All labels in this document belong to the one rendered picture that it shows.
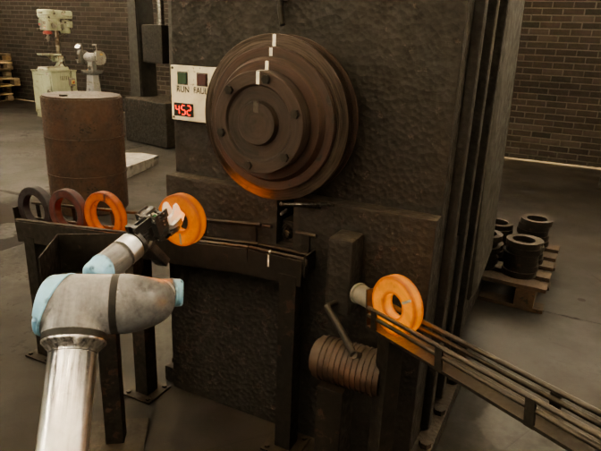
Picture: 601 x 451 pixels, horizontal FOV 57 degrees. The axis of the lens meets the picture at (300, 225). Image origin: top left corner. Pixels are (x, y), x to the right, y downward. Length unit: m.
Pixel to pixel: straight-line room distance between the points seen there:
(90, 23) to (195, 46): 8.93
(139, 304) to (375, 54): 0.97
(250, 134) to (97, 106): 2.88
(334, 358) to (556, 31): 6.34
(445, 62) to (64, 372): 1.18
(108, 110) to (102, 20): 6.32
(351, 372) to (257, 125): 0.72
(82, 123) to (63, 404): 3.42
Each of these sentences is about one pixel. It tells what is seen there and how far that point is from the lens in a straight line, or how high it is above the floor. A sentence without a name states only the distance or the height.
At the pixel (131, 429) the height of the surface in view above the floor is 0.01.
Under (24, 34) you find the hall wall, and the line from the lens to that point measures 12.13.
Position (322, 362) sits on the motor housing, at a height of 0.49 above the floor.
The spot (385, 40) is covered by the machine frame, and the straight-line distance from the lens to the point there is 1.64.
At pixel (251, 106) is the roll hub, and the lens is 1.55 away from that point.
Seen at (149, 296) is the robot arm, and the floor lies 0.86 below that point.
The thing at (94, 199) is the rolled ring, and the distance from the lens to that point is 2.18.
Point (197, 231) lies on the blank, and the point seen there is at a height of 0.81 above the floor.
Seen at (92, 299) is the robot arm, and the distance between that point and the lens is 1.10.
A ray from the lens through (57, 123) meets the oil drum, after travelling 4.41.
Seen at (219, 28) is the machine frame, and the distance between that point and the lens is 1.89.
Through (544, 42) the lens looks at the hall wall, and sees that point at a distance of 7.52.
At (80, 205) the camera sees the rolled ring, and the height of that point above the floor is 0.72.
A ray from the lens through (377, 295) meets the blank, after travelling 1.48.
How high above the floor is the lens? 1.34
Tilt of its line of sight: 18 degrees down
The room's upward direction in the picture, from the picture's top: 2 degrees clockwise
